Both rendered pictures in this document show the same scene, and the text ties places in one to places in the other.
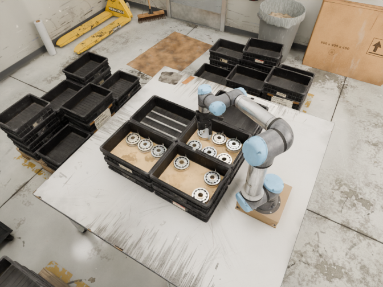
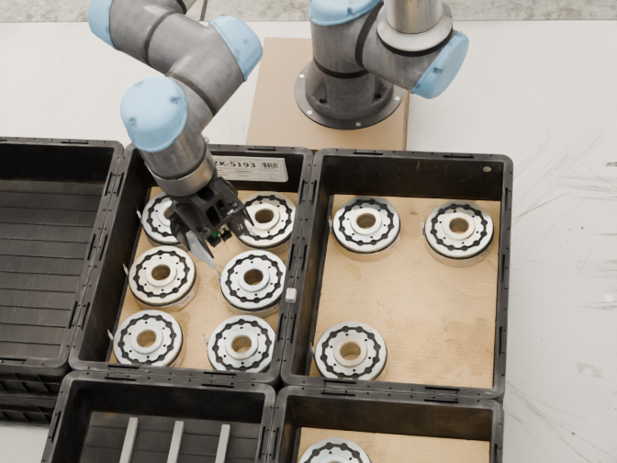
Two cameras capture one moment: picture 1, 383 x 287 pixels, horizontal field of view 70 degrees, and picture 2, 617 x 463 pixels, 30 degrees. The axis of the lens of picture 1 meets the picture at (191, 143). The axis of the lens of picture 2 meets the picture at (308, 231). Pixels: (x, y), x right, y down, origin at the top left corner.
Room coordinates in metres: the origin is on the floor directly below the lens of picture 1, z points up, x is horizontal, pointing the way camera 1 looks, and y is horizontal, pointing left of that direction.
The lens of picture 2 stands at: (1.25, 0.80, 2.31)
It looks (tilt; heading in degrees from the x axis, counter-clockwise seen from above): 56 degrees down; 254
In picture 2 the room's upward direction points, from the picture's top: 11 degrees counter-clockwise
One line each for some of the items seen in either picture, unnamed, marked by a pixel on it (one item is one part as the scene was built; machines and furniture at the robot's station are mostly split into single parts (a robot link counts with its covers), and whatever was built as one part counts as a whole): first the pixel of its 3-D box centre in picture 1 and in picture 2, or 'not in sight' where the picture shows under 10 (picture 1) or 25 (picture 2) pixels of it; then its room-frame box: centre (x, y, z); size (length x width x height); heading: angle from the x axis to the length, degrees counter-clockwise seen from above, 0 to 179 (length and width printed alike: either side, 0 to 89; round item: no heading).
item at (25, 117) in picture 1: (33, 127); not in sight; (1.82, 1.51, 0.37); 0.40 x 0.30 x 0.45; 149
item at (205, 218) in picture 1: (191, 186); not in sight; (0.89, 0.01, 0.76); 0.40 x 0.30 x 0.12; 57
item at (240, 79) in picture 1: (245, 89); not in sight; (2.34, -0.62, 0.31); 0.40 x 0.30 x 0.34; 59
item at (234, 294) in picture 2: (208, 152); (253, 279); (1.07, -0.11, 0.86); 0.10 x 0.10 x 0.01
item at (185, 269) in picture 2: (219, 138); (162, 275); (1.20, -0.19, 0.86); 0.10 x 0.10 x 0.01
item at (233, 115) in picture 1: (233, 116); (15, 265); (1.39, -0.31, 0.87); 0.40 x 0.30 x 0.11; 57
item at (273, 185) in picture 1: (270, 187); (349, 18); (0.75, -0.42, 0.96); 0.13 x 0.12 x 0.14; 117
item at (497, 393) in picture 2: (190, 172); (402, 267); (0.89, 0.01, 0.92); 0.40 x 0.30 x 0.02; 57
